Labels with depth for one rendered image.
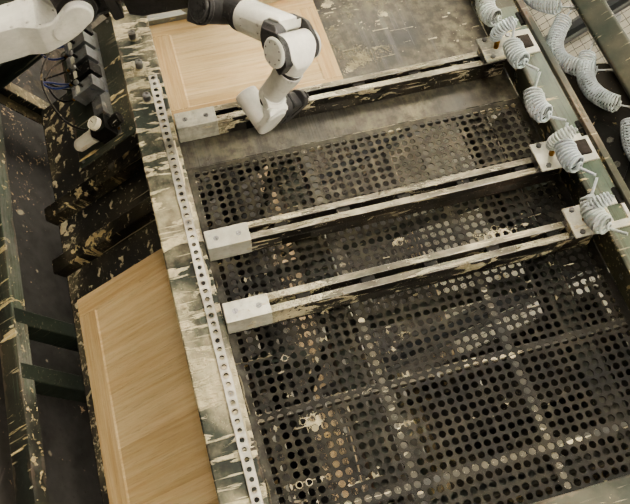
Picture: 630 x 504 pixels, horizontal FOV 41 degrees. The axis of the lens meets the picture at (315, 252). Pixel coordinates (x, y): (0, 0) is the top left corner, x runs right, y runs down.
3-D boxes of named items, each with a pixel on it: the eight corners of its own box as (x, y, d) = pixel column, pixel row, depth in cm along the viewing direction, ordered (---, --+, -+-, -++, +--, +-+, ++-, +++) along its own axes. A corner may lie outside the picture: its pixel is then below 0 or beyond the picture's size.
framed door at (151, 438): (81, 302, 286) (76, 300, 284) (204, 225, 267) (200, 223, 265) (125, 570, 244) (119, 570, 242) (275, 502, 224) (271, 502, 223)
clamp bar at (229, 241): (204, 238, 244) (195, 192, 223) (577, 152, 261) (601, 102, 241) (211, 267, 239) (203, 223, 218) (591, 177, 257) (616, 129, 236)
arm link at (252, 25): (323, 16, 204) (265, -6, 217) (283, 26, 196) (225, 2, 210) (322, 61, 210) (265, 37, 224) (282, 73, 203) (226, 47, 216)
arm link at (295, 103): (286, 131, 247) (266, 135, 237) (267, 105, 248) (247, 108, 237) (316, 105, 241) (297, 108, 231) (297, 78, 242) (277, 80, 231)
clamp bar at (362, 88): (175, 123, 264) (164, 71, 243) (522, 50, 282) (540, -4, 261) (181, 148, 260) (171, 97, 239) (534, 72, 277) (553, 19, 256)
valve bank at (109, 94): (28, 34, 278) (80, -8, 269) (61, 54, 289) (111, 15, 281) (47, 152, 254) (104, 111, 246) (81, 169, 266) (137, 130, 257)
